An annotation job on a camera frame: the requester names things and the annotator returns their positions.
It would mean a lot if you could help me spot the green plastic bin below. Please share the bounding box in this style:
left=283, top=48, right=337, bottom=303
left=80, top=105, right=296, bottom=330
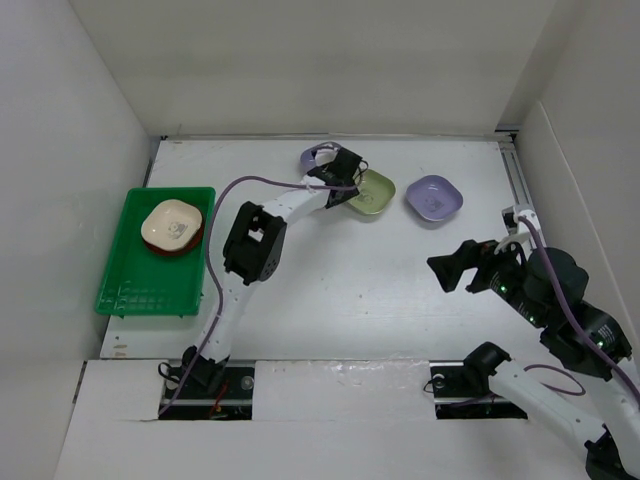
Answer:
left=95, top=187, right=216, bottom=317

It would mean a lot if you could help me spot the cream square dish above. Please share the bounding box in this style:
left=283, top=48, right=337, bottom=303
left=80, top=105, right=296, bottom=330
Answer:
left=140, top=198, right=204, bottom=251

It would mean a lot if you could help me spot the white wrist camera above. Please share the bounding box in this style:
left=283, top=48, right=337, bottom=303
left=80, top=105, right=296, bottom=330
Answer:
left=311, top=141, right=342, bottom=159
left=501, top=204, right=540, bottom=237

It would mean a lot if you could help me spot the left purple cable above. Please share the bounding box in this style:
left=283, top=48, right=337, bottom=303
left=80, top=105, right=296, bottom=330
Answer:
left=158, top=144, right=361, bottom=416

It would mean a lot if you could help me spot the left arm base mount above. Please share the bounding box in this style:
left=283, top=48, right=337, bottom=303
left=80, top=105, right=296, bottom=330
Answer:
left=158, top=362, right=256, bottom=421

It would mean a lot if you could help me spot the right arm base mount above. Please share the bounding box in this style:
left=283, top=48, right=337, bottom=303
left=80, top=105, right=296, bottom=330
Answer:
left=423, top=361, right=528, bottom=420

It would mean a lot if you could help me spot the red round plate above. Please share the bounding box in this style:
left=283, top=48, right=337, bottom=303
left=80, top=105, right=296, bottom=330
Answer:
left=142, top=200, right=205, bottom=259

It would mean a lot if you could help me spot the green square dish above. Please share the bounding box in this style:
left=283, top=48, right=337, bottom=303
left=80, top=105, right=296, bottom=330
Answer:
left=347, top=169, right=396, bottom=215

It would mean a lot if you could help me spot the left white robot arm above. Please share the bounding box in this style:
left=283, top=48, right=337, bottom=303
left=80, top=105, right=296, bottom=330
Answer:
left=177, top=147, right=368, bottom=397

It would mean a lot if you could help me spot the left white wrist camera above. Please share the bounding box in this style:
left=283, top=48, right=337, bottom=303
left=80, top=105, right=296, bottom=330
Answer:
left=311, top=141, right=342, bottom=159

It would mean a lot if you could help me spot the upper left purple square dish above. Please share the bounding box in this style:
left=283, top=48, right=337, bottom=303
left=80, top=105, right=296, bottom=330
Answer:
left=299, top=145, right=338, bottom=173

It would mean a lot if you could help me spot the right purple square dish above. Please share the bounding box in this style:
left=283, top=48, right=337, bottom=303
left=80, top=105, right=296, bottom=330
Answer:
left=405, top=175, right=464, bottom=222

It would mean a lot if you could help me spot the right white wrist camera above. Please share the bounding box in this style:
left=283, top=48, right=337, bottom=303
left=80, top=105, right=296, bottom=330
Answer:
left=501, top=204, right=540, bottom=237

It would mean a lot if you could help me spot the right aluminium frame rail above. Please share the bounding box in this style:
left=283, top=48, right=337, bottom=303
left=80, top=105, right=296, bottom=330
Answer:
left=495, top=130, right=534, bottom=207

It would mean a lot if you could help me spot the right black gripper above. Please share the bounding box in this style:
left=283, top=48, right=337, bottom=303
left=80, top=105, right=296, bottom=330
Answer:
left=426, top=230, right=548, bottom=326

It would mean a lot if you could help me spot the brown square dish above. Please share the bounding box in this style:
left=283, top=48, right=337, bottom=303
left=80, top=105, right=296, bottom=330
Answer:
left=143, top=236, right=202, bottom=257

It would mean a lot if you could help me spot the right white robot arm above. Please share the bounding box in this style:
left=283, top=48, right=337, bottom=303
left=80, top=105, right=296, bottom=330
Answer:
left=427, top=240, right=639, bottom=479

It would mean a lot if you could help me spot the purple square dish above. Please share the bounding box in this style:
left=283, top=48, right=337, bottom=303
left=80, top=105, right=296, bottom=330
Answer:
left=299, top=145, right=338, bottom=173
left=405, top=175, right=464, bottom=222

